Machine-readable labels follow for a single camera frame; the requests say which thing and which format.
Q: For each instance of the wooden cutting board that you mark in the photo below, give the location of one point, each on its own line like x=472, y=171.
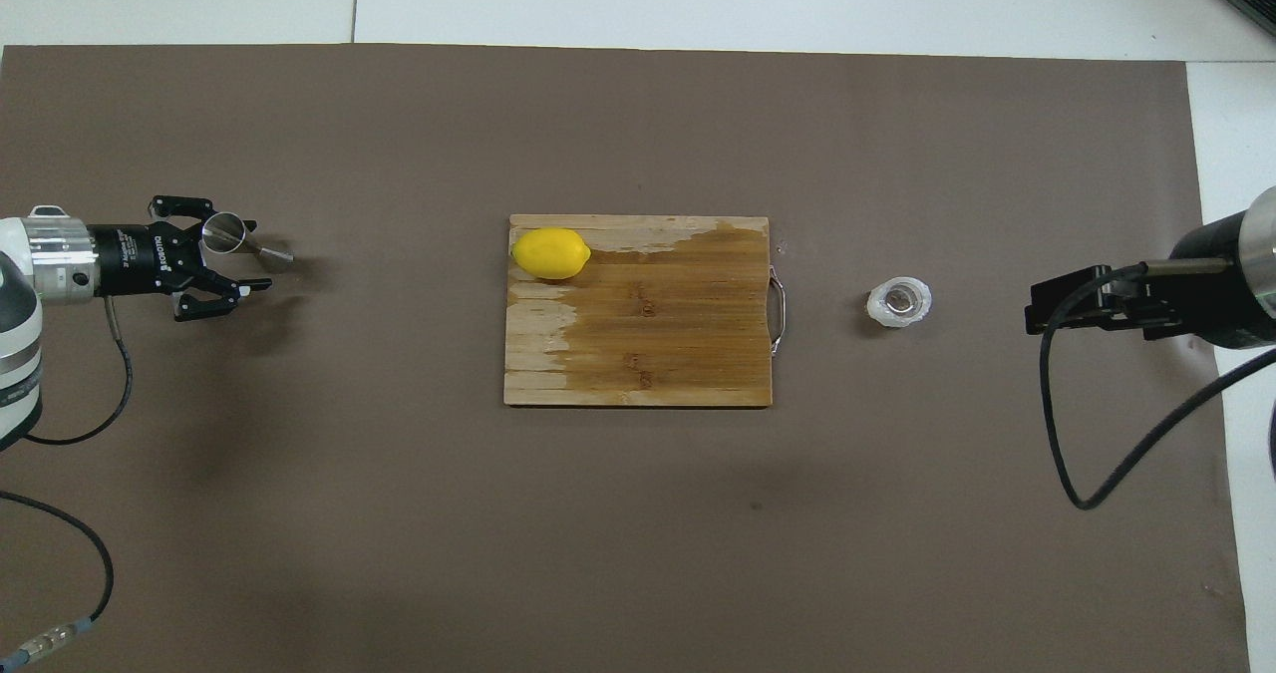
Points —
x=678, y=334

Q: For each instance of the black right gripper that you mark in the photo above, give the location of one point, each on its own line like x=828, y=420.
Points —
x=1216, y=304

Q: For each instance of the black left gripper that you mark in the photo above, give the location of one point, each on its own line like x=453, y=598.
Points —
x=140, y=259

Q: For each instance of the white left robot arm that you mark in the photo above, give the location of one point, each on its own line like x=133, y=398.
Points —
x=15, y=334

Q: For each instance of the small clear glass cup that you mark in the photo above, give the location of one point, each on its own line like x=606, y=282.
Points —
x=899, y=302

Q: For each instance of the brown table mat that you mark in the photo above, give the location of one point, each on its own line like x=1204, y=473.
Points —
x=299, y=553

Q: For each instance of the yellow lemon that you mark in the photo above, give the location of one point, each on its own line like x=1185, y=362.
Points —
x=550, y=254

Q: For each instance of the steel jigger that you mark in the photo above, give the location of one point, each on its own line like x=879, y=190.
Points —
x=224, y=234

